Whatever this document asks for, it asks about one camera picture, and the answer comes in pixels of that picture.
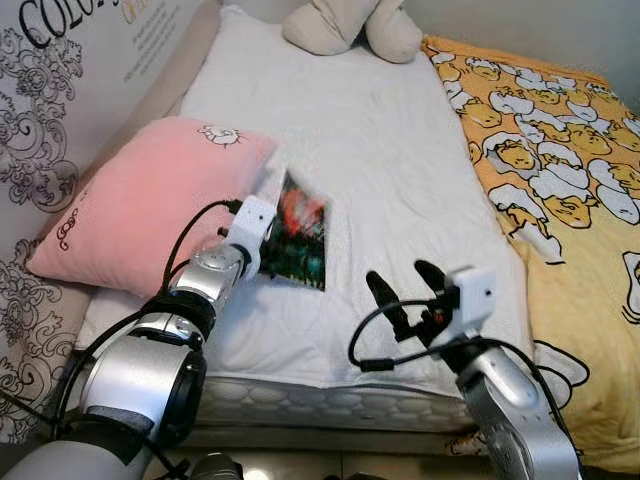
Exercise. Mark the yellow egg cartoon blanket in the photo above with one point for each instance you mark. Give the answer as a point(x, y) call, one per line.
point(570, 250)

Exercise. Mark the pink pillow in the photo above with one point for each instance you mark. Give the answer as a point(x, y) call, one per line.
point(140, 200)

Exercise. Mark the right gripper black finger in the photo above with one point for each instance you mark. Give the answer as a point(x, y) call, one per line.
point(430, 275)
point(385, 300)

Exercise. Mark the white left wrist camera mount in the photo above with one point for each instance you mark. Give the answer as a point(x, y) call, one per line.
point(252, 220)

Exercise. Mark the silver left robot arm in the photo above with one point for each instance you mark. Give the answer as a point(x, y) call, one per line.
point(205, 275)

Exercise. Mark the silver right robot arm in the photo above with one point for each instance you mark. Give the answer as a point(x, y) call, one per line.
point(510, 400)

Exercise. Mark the white floral print wall panel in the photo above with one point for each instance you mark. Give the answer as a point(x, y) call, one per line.
point(60, 100)

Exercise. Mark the white quilted mattress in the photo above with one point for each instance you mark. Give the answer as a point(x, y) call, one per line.
point(370, 130)

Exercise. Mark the dark red-titled book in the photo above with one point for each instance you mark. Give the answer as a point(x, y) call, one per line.
point(300, 240)

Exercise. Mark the beige plush toy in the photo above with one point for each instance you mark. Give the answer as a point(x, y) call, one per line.
point(330, 25)

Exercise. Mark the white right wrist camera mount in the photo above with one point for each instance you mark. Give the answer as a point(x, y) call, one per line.
point(472, 295)

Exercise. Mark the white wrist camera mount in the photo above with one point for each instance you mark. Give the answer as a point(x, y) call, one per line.
point(252, 220)
point(472, 295)

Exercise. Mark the grey robot leg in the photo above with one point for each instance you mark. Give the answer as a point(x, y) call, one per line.
point(215, 468)

